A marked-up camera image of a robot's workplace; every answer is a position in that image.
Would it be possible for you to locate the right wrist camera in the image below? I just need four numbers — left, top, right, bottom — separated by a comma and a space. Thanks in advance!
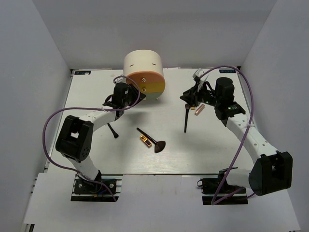
193, 68, 209, 84

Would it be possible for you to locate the yellow drawer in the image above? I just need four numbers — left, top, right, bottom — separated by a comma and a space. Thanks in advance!
139, 82, 166, 93

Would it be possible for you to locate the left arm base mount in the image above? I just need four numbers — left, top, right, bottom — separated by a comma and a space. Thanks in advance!
70, 175, 123, 202

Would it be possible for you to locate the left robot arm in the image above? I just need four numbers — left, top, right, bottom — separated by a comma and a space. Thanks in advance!
56, 82, 146, 193

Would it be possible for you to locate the rose gold lipstick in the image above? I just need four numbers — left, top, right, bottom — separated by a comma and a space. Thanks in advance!
195, 104, 205, 116

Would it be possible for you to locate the black fan makeup brush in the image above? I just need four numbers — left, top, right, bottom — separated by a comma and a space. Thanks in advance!
136, 128, 166, 153

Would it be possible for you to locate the grey green bottom drawer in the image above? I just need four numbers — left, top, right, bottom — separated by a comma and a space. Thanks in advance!
144, 91, 163, 100

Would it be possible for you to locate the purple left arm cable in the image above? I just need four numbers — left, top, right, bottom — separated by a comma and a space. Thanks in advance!
42, 76, 142, 203

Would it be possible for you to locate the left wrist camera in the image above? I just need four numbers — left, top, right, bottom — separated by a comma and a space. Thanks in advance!
113, 75, 126, 85

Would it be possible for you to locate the orange top drawer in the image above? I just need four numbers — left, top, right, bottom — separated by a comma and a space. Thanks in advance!
127, 71, 165, 84

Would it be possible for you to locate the black angled makeup brush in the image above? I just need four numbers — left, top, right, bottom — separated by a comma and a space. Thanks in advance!
184, 103, 191, 133

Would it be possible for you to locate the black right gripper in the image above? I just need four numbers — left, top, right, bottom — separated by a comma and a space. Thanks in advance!
180, 81, 221, 108

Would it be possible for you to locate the cream round drawer organizer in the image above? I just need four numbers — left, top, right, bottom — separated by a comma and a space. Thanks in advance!
123, 50, 166, 100

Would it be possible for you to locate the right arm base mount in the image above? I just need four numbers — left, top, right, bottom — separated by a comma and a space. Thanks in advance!
197, 176, 248, 205

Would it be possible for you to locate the gold clear square lipstick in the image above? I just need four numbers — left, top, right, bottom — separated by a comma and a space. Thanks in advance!
140, 134, 152, 147

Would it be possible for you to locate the small black makeup brush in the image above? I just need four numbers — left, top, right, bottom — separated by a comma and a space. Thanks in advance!
107, 123, 119, 139

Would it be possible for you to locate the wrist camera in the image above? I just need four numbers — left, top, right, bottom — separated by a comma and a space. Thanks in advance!
113, 75, 126, 85
193, 68, 209, 84

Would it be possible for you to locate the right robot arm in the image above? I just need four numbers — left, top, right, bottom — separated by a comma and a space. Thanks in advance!
180, 77, 293, 196

